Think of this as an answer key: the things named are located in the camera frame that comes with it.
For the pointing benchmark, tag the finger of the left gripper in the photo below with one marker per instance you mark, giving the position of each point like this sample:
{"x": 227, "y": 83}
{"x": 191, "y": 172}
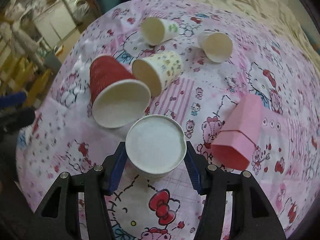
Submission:
{"x": 12, "y": 100}
{"x": 14, "y": 121}

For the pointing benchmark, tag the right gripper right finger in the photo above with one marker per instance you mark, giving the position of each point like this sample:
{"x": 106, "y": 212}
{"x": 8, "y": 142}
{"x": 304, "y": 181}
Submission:
{"x": 253, "y": 216}

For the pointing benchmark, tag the grey trash bin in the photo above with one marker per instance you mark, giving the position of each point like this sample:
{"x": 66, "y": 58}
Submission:
{"x": 52, "y": 62}

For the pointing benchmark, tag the red ribbed paper cup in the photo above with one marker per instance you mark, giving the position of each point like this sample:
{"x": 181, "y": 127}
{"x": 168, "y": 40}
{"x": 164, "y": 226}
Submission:
{"x": 117, "y": 97}

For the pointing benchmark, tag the white pink-print paper cup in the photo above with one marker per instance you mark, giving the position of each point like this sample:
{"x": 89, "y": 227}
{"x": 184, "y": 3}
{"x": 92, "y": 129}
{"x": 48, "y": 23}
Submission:
{"x": 217, "y": 46}

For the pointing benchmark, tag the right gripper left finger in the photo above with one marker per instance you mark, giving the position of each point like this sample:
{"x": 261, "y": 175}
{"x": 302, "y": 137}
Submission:
{"x": 57, "y": 216}

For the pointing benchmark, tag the white kitchen cabinet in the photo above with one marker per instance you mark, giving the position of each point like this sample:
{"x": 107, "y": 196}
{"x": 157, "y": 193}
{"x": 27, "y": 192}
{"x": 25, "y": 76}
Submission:
{"x": 54, "y": 24}

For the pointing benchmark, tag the cream rumpled blanket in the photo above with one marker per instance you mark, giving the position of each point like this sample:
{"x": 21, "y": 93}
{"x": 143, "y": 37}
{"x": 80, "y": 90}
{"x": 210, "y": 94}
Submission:
{"x": 273, "y": 13}

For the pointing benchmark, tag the pink hexagonal box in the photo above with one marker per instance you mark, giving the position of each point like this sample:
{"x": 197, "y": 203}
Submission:
{"x": 237, "y": 139}

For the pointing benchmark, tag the plain cream paper cup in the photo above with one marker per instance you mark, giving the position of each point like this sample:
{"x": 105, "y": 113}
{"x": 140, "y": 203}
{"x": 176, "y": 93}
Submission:
{"x": 156, "y": 30}

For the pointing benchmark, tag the white green leaf paper cup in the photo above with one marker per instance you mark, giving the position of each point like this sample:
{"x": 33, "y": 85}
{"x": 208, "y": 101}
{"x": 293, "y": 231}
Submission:
{"x": 155, "y": 145}

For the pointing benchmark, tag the pink Hello Kitty bedsheet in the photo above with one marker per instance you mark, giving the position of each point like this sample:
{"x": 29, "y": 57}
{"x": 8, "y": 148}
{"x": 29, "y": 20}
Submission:
{"x": 65, "y": 137}

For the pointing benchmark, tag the yellow wooden stool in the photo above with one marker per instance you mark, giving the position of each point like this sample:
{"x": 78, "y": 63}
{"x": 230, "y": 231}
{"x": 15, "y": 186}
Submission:
{"x": 18, "y": 74}

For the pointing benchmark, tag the white washing machine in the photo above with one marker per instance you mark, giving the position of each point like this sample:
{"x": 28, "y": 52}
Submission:
{"x": 80, "y": 11}

